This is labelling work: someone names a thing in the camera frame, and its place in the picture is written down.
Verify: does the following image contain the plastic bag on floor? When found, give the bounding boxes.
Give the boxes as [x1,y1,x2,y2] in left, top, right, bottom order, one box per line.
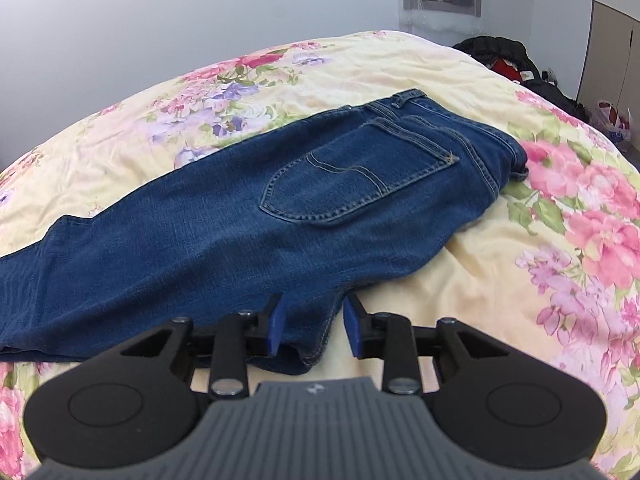
[590,101,634,150]

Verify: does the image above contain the beige closet door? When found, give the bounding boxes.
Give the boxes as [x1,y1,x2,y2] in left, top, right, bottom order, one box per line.
[578,0,639,125]

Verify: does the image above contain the blue denim jeans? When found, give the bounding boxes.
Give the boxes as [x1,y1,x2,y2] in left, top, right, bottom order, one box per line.
[1,90,528,375]

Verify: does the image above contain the black clothes pile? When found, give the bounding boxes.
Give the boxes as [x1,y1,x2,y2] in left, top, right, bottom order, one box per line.
[454,36,589,124]

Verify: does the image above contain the floral yellow bed quilt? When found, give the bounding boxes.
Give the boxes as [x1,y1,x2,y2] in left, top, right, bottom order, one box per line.
[1,32,639,479]

